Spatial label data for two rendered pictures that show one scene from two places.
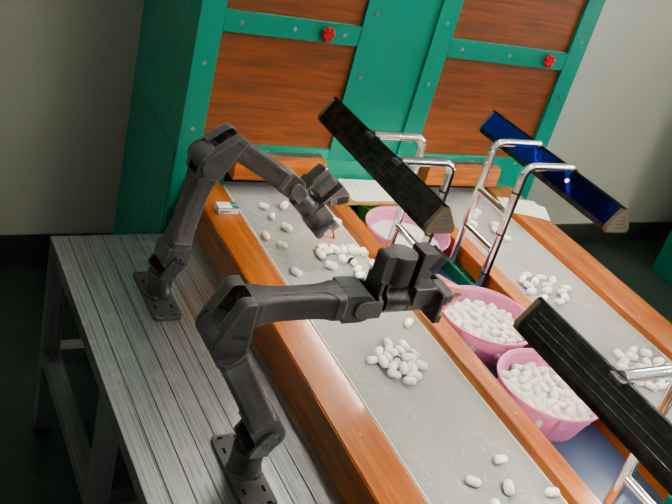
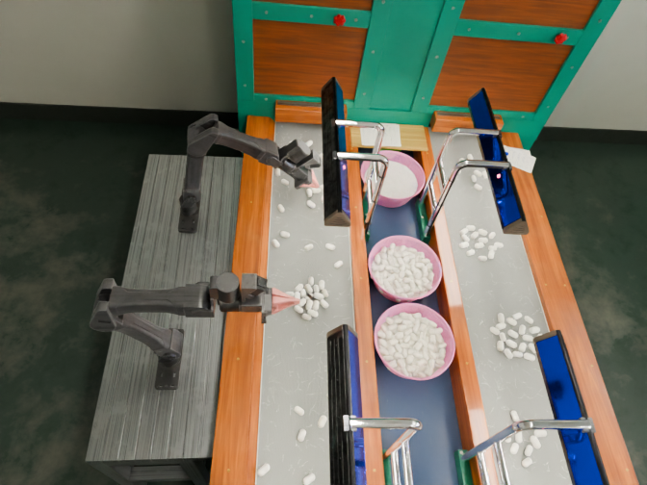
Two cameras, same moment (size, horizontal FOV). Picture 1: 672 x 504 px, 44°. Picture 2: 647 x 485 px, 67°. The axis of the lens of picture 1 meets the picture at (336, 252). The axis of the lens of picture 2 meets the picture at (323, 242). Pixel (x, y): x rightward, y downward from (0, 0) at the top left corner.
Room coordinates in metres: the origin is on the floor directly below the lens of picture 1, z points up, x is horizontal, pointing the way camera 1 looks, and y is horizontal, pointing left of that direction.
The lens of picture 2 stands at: (0.90, -0.54, 2.22)
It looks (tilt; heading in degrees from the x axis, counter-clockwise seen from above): 55 degrees down; 23
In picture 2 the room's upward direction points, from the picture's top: 10 degrees clockwise
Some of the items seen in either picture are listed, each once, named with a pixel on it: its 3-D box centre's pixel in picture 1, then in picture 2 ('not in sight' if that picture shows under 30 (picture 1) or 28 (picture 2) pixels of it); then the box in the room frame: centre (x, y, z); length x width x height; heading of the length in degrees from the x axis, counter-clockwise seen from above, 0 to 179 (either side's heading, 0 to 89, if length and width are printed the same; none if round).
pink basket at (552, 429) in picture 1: (544, 397); (411, 344); (1.68, -0.58, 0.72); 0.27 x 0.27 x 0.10
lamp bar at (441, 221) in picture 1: (381, 158); (335, 144); (1.99, -0.05, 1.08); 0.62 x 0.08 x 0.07; 33
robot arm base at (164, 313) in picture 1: (158, 283); (189, 205); (1.71, 0.40, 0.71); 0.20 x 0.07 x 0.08; 34
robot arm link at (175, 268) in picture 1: (165, 260); (189, 193); (1.72, 0.39, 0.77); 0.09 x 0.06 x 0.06; 40
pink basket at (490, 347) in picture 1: (481, 327); (401, 272); (1.91, -0.43, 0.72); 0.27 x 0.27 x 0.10
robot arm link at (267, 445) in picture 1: (256, 431); (168, 345); (1.23, 0.05, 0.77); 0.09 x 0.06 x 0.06; 34
